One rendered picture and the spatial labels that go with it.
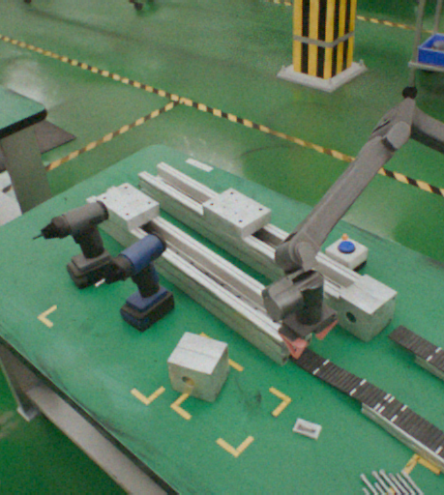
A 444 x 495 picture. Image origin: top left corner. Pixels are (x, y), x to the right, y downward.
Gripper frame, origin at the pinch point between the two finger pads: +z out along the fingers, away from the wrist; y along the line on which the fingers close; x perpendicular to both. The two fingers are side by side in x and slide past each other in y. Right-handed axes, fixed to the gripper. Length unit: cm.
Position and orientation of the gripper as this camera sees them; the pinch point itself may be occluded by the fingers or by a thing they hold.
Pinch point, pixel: (307, 344)
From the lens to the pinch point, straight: 134.7
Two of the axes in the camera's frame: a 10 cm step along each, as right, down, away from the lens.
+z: 0.6, 7.8, 6.2
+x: 6.6, 4.4, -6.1
